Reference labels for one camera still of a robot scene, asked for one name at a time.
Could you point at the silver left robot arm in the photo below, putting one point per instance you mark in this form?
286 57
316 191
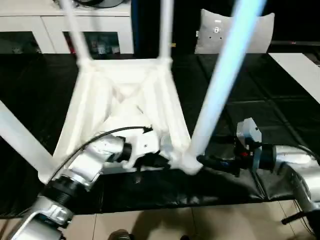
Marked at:
87 165

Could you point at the white flat board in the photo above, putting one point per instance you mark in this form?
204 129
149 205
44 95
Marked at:
300 70

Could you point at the red box in cabinet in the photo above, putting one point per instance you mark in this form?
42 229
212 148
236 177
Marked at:
70 46

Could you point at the white plastic table top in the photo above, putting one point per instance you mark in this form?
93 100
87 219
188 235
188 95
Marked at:
100 100

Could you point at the grey cushion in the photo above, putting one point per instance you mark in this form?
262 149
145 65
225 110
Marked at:
205 45

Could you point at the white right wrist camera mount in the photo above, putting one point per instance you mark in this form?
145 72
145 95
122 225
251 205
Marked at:
250 130

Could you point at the white cabinet with glass doors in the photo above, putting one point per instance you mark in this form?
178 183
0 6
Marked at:
25 22

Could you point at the black work mat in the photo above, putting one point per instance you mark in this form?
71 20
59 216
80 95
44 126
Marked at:
262 100

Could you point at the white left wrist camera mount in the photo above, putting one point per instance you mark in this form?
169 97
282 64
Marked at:
145 145

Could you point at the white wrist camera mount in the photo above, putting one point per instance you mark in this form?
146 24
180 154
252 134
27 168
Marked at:
250 130
145 145

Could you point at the round grey appliance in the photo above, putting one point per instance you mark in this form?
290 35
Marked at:
100 2

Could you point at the tall black cabinet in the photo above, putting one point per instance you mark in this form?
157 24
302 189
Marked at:
150 25

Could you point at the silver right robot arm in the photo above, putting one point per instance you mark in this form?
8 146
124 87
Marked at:
300 170

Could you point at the small white cup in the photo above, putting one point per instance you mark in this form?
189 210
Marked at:
115 50

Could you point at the black metal bench leg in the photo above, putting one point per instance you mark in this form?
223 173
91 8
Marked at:
291 218

